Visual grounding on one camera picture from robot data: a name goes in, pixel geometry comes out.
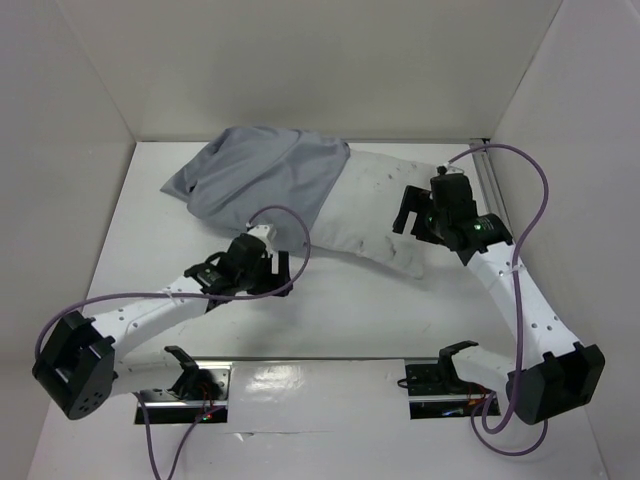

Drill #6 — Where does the aluminium frame rail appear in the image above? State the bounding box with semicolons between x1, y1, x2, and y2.
471;150;511;228

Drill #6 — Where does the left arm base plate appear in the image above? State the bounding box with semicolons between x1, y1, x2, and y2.
141;359;232;425

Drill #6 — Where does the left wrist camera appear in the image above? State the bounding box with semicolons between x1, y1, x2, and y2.
247;224;277;255

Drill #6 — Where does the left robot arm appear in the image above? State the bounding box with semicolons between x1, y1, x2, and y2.
31;231;292;420

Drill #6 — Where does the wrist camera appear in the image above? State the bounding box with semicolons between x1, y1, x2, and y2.
437;163;465;176
247;224;277;255

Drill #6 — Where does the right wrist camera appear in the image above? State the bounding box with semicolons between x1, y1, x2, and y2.
437;163;465;176

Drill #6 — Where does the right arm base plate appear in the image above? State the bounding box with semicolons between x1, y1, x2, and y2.
397;358;491;420

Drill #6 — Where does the white pillow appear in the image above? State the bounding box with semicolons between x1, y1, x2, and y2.
192;147;441;280

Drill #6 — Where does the grey pillowcase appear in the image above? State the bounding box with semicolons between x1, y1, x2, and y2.
161;127;350;234

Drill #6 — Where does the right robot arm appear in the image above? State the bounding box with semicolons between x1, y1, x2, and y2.
393;173;605;425

